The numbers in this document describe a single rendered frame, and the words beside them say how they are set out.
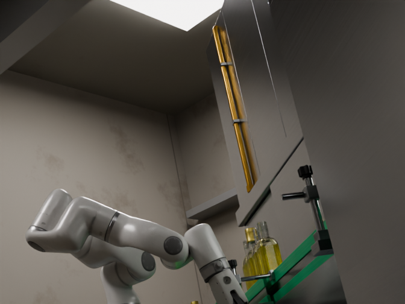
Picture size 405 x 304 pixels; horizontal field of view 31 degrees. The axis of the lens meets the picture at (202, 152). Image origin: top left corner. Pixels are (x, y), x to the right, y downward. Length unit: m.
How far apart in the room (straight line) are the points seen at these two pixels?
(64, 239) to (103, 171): 3.98
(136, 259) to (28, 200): 3.24
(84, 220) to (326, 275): 0.63
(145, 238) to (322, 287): 0.45
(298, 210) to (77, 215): 0.70
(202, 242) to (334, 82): 0.86
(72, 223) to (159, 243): 0.23
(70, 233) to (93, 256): 0.23
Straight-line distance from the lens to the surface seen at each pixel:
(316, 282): 1.69
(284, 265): 1.93
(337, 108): 1.09
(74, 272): 5.32
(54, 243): 1.91
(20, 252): 5.10
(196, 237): 1.86
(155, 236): 1.81
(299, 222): 2.23
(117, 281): 2.15
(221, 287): 1.82
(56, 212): 1.98
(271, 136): 2.48
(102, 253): 2.06
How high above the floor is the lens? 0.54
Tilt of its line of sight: 22 degrees up
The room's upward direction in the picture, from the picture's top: 11 degrees counter-clockwise
